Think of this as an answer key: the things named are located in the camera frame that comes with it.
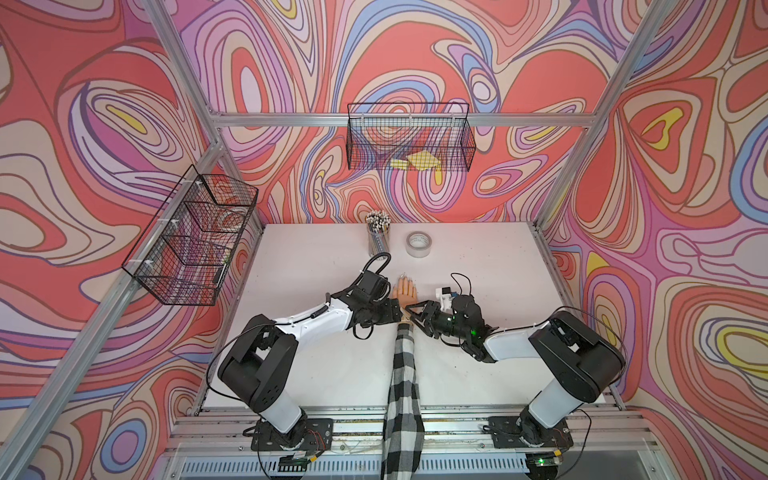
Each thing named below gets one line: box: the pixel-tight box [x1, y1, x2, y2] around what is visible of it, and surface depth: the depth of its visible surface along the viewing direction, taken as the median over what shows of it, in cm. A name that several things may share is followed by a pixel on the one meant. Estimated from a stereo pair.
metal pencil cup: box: [366, 210, 392, 258], surface depth 100 cm
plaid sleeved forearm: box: [381, 323, 425, 480], surface depth 73 cm
